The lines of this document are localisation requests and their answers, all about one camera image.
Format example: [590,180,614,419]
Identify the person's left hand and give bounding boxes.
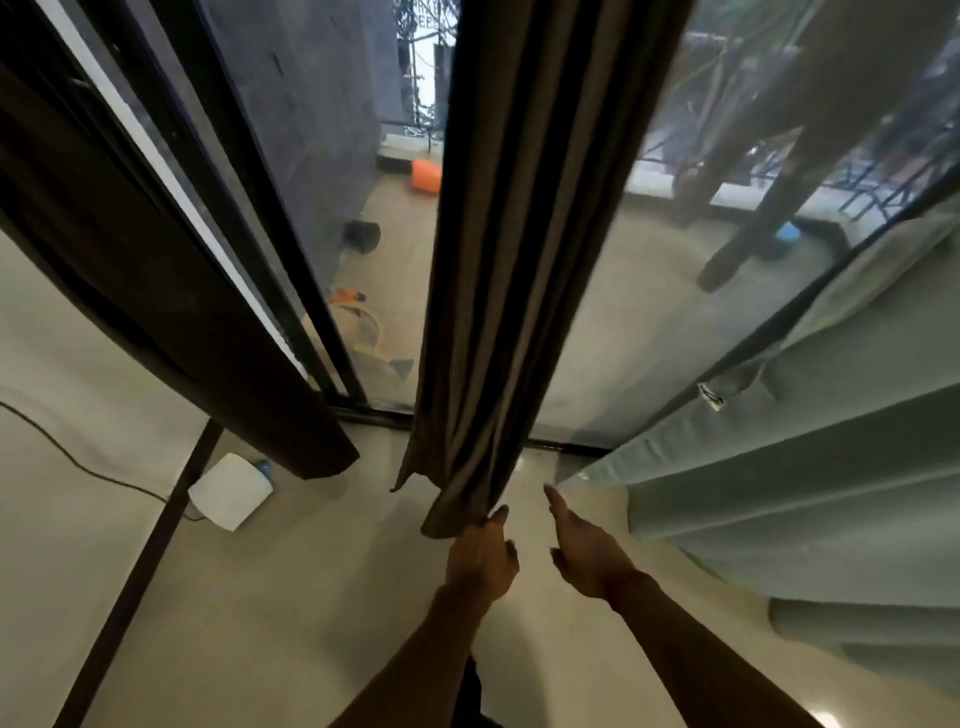
[444,503,521,609]

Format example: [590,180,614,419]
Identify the person's right hand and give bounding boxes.
[543,483,640,602]

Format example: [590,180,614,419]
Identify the light teal curtain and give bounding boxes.
[554,196,960,700]

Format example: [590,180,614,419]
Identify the dark brown satin curtain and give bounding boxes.
[389,0,696,541]
[0,59,362,482]

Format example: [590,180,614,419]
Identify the person's left forearm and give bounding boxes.
[329,584,498,728]

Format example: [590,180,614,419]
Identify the person's right forearm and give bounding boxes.
[607,573,826,728]

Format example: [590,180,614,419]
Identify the person's dark trousers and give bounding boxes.
[449,656,505,728]

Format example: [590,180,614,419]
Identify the white box device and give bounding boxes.
[187,452,276,535]

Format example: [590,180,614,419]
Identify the grey wall cable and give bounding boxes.
[0,400,208,523]

